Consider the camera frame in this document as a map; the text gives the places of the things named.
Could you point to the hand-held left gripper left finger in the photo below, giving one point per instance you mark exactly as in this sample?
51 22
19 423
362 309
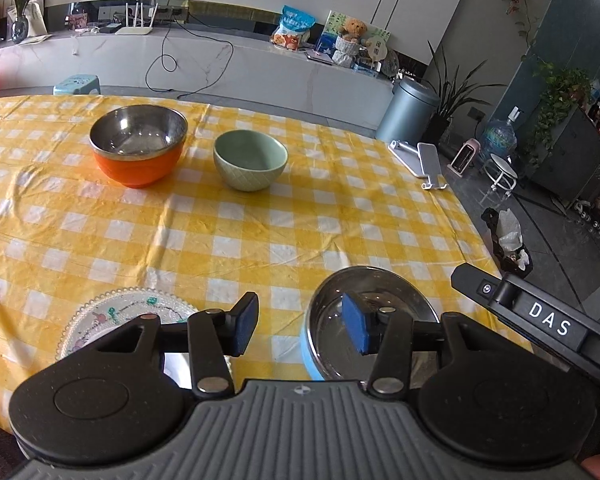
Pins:
247 320

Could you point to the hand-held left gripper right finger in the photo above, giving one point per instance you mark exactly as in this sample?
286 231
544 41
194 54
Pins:
357 325

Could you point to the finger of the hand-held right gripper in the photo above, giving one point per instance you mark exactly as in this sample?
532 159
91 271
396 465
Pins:
472 282

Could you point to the blue steel bowl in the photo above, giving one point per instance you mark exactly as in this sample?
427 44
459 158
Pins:
330 300

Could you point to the white fruit-painted plate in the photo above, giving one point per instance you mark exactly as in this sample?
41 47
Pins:
145 305

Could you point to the white patterned plate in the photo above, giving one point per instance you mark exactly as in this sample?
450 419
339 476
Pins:
105 310

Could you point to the green ceramic bowl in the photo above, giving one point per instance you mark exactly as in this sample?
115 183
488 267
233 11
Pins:
250 175

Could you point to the orange steel bowl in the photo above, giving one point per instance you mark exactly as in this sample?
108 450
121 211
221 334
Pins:
135 170

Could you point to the yellow checkered tablecloth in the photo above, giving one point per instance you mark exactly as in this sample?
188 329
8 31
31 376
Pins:
280 240

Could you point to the white round stool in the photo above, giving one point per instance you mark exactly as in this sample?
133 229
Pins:
500 165

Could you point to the pink space heater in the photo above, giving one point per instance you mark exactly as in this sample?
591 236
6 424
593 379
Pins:
465 157

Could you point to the white phone stand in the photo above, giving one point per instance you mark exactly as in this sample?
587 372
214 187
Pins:
427 160

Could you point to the blue water jug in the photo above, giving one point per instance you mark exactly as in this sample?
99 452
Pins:
500 137

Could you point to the dark green cabinet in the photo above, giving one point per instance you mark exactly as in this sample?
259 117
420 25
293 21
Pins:
570 160

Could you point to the grey pedal trash bin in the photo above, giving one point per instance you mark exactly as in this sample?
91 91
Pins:
405 112

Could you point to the potted snake plant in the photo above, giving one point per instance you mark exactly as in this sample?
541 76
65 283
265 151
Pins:
452 95

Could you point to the leafy green plant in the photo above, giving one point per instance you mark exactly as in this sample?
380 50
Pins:
560 95

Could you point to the white marble television cabinet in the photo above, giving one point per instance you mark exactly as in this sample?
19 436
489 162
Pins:
255 70

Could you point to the round paper fan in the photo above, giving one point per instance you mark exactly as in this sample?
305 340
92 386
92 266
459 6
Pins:
376 50

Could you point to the green picture board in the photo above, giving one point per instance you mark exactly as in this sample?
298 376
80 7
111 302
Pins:
377 35

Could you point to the grey tablet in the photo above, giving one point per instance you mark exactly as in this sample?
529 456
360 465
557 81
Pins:
321 57

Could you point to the blue printed packet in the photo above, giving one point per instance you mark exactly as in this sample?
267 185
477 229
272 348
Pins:
326 44

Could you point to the brown teddy bear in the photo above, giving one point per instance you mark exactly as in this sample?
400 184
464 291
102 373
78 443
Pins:
353 29

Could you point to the light blue stool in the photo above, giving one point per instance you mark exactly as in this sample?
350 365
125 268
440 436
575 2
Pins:
77 84

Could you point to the blue snack bag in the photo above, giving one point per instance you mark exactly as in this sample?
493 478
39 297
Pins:
292 27

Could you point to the white router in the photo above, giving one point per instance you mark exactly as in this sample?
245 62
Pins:
135 30

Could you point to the black set-top box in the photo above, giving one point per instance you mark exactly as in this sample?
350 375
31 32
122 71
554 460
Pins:
109 28

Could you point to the pink printed card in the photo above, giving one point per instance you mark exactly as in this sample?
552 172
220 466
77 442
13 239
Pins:
77 21

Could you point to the sheet of paper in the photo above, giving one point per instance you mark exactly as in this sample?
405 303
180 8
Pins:
35 40

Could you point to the white paper bag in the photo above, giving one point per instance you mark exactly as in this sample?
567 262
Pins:
35 17

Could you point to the wall power outlet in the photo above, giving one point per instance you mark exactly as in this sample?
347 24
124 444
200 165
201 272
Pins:
475 113

